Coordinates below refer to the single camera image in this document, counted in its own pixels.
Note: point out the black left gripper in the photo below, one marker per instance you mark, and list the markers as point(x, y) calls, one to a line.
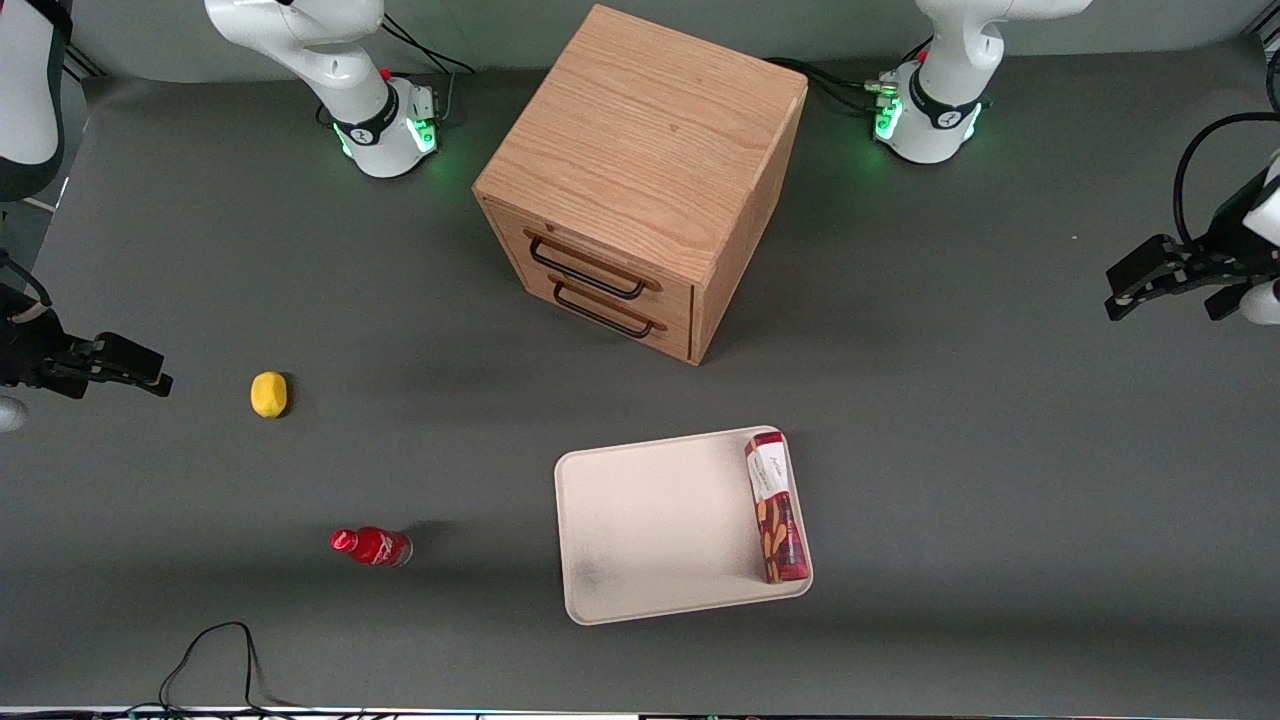
point(1232, 258)

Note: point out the wide wooden drawer front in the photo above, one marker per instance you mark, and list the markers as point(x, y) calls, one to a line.
point(672, 300)

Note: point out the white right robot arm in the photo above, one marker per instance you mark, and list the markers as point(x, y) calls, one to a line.
point(370, 110)

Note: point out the narrow wooden drawer front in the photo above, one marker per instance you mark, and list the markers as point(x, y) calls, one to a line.
point(675, 338)

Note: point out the red cookie box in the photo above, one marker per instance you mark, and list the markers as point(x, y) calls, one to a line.
point(776, 510)

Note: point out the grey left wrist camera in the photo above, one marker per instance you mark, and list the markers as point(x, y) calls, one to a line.
point(1264, 303)

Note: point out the red soda bottle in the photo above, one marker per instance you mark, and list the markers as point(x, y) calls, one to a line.
point(375, 547)

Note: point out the yellow lemon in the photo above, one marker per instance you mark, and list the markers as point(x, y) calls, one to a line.
point(268, 394)

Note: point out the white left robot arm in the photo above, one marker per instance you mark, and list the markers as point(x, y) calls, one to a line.
point(940, 120)

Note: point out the white rectangular tray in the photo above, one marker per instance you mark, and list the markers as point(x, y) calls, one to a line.
point(650, 530)

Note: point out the wooden drawer cabinet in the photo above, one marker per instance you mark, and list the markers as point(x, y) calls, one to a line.
point(640, 150)

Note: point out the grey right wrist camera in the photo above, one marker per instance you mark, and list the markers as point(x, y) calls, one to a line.
point(10, 414)

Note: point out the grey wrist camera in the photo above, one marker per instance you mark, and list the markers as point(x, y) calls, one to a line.
point(10, 414)
point(1264, 303)

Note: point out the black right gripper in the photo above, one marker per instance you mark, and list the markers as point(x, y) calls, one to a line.
point(22, 352)

